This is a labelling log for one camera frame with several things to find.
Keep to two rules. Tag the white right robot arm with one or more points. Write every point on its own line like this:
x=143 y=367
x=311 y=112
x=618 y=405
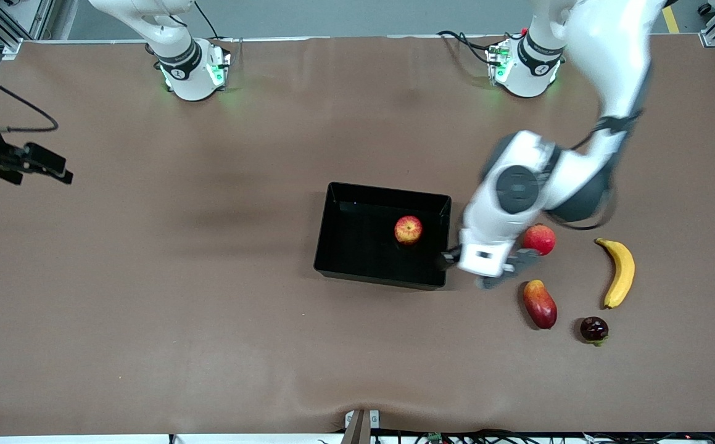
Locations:
x=178 y=55

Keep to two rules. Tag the dark purple mangosteen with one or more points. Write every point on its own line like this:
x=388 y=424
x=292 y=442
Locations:
x=594 y=329

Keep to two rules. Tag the red yellow apple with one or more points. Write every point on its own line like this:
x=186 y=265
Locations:
x=408 y=230

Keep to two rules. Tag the black plastic box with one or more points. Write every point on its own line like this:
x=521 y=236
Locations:
x=357 y=246

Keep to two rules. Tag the red yellow mango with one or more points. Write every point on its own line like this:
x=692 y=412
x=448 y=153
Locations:
x=540 y=305

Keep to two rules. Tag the brown table cover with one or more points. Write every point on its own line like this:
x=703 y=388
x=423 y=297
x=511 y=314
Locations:
x=209 y=277

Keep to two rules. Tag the yellow banana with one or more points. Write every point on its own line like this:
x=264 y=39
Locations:
x=621 y=271

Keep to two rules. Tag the round red pomegranate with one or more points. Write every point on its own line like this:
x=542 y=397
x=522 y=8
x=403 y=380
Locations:
x=542 y=240

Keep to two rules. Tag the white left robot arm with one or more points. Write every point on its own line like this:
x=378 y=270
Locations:
x=610 y=55

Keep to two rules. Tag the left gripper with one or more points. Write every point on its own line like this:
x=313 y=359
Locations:
x=445 y=260

